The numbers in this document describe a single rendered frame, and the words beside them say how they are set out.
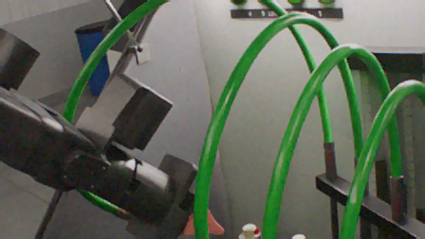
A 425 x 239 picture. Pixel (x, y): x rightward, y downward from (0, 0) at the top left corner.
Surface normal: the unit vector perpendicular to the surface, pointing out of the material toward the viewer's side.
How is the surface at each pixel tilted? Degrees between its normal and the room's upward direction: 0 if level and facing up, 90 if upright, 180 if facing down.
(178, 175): 46
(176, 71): 90
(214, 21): 90
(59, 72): 90
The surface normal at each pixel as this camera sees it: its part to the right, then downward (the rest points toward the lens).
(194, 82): 0.69, 0.11
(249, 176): -0.70, 0.34
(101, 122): -0.51, -0.26
